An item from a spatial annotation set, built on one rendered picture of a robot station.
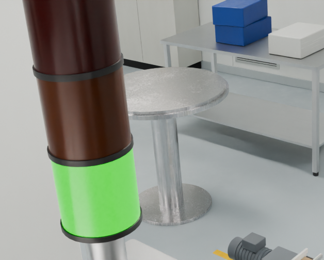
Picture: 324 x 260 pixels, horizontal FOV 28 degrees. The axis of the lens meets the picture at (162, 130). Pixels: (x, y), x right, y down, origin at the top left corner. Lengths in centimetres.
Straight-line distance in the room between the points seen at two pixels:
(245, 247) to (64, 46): 234
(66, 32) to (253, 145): 539
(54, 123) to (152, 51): 739
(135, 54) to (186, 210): 362
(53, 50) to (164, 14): 711
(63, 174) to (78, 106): 5
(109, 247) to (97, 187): 5
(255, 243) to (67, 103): 229
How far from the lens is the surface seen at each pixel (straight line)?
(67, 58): 34
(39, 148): 215
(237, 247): 268
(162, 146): 454
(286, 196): 489
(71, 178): 37
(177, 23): 738
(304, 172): 524
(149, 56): 781
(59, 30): 34
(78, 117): 35
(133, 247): 56
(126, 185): 38
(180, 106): 411
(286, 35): 502
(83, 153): 36
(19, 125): 209
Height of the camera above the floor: 240
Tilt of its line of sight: 23 degrees down
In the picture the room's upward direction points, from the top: 6 degrees counter-clockwise
